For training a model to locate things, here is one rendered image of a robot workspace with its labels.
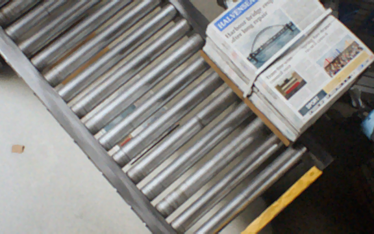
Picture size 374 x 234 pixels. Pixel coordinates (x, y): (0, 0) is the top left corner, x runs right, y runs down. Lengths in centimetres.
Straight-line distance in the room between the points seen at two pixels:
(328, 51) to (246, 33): 22
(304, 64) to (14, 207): 145
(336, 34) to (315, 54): 9
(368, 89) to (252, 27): 100
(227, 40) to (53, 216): 126
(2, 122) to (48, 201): 40
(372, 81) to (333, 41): 90
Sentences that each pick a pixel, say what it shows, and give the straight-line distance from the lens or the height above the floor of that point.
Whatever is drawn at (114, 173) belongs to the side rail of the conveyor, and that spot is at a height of 80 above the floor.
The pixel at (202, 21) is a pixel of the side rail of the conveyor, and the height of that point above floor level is 80.
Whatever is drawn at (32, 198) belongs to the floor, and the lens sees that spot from 257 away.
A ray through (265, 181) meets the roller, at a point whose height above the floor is 80.
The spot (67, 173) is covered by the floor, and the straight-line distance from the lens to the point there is 256.
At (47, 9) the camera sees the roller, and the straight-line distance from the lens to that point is 191.
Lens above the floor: 249
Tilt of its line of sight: 75 degrees down
